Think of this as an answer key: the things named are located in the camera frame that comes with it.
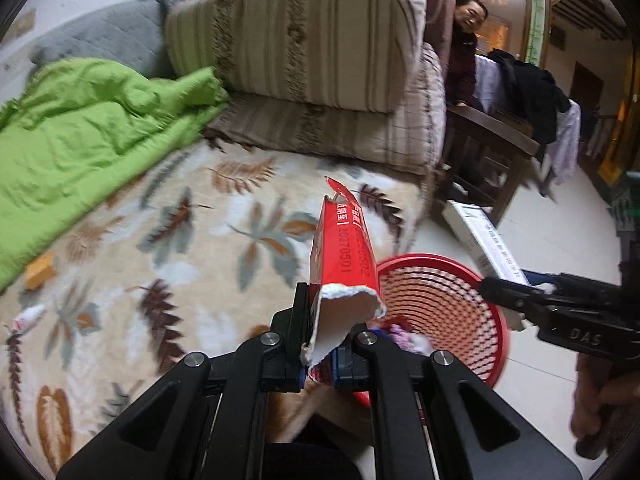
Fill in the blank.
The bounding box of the white garment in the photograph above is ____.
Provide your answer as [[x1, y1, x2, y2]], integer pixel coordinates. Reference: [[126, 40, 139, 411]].
[[472, 55, 583, 186]]

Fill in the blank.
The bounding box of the grey pillow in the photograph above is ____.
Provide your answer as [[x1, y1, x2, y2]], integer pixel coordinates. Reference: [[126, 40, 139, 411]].
[[30, 0, 193, 81]]

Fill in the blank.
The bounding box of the large striped cushion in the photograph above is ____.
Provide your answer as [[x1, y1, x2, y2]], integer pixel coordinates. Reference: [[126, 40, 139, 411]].
[[164, 0, 427, 115]]

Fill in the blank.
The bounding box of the brown cushion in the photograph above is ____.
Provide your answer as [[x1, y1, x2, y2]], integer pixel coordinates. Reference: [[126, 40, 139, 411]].
[[417, 0, 458, 61]]

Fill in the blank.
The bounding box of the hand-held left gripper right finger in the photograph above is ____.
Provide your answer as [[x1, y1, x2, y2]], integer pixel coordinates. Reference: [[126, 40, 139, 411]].
[[332, 327, 578, 480]]

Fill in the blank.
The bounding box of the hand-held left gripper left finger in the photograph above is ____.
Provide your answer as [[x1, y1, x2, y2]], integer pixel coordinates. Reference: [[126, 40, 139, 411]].
[[55, 282, 313, 480]]

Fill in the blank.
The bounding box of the orange box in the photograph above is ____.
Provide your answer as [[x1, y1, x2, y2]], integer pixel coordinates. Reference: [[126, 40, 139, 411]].
[[24, 251, 57, 291]]

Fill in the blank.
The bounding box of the leaf print blanket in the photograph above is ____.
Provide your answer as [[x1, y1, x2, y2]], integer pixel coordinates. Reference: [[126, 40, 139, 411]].
[[0, 140, 436, 480]]

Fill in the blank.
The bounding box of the green quilt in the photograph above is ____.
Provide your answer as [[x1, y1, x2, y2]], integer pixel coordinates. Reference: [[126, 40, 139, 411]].
[[0, 57, 231, 293]]

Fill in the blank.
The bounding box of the flat striped cushion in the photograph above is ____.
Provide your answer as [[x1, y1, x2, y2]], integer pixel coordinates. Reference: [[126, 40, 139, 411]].
[[202, 42, 447, 177]]

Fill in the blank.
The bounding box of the white medicine box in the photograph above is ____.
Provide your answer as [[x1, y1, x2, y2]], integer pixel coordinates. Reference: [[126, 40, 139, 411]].
[[442, 200, 531, 286]]

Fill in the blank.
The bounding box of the purple paper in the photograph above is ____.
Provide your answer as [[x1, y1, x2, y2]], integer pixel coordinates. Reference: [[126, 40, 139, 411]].
[[387, 324, 431, 353]]

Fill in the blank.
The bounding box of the red plastic basket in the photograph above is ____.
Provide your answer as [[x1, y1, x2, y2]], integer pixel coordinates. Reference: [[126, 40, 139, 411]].
[[350, 254, 511, 411]]

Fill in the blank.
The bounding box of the person's right hand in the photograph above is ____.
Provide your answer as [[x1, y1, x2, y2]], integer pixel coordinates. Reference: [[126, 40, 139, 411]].
[[571, 352, 640, 461]]

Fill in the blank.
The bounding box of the dark wooden chair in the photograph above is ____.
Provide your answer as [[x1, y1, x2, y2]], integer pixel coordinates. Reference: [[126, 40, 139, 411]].
[[440, 102, 543, 231]]

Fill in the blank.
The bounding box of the small white red bottle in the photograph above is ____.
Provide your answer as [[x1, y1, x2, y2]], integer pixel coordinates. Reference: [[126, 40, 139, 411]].
[[11, 304, 46, 337]]

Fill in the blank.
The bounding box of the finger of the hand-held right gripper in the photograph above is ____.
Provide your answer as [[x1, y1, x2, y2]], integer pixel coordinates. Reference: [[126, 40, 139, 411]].
[[524, 269, 602, 297], [477, 276, 552, 322]]

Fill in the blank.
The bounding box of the torn red carton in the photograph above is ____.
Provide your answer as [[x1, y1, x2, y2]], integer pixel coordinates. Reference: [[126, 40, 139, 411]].
[[300, 175, 387, 386]]

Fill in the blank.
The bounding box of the black jacket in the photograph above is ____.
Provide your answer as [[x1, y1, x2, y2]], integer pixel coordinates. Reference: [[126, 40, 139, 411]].
[[487, 49, 573, 146]]

